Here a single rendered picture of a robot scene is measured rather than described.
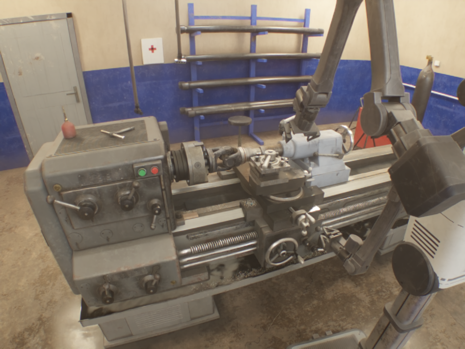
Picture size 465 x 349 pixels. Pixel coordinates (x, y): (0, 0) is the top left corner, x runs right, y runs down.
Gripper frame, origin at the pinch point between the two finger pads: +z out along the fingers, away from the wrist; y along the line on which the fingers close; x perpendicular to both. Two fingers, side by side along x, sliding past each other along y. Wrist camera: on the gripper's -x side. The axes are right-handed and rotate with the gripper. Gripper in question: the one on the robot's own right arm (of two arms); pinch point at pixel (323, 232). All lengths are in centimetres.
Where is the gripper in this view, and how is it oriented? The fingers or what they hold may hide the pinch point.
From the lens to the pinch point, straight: 136.2
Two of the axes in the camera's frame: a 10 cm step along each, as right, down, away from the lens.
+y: -0.1, -8.7, -4.9
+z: -3.4, -4.6, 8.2
